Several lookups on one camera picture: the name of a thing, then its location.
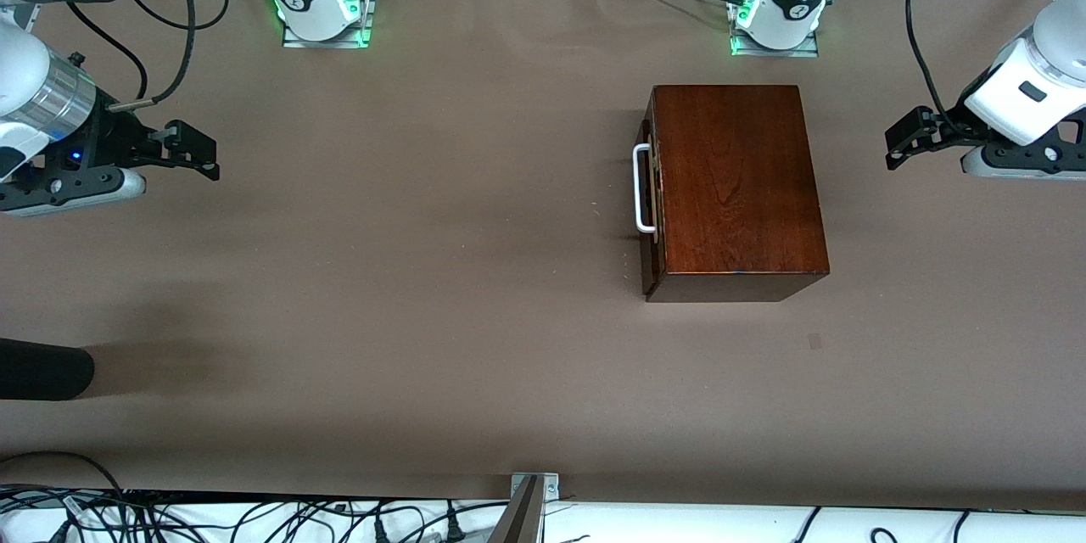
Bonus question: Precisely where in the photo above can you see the wooden drawer with white handle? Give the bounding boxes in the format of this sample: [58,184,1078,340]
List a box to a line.
[634,112,664,269]

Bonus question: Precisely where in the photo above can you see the dark wooden drawer cabinet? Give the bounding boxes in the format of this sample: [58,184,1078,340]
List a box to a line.
[642,85,830,304]

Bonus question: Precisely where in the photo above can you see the black cylindrical object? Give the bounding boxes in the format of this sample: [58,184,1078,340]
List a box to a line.
[0,338,95,401]

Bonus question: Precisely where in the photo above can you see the white sheet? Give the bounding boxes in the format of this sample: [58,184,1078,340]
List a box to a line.
[0,496,1086,543]

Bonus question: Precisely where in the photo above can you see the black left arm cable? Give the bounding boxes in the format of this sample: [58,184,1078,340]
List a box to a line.
[904,0,977,137]

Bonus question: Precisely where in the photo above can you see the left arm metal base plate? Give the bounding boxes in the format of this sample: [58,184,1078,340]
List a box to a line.
[730,27,820,59]

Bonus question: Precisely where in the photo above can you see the aluminium frame rail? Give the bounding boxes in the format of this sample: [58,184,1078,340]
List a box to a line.
[0,4,42,33]

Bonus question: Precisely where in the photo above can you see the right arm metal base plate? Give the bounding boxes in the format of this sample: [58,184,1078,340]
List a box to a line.
[280,0,375,49]

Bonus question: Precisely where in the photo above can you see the tangled black cable bundle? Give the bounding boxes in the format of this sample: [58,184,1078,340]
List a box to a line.
[0,451,510,543]

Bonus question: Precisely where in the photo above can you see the metal bracket with strut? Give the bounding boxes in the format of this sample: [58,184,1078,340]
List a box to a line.
[488,473,561,543]

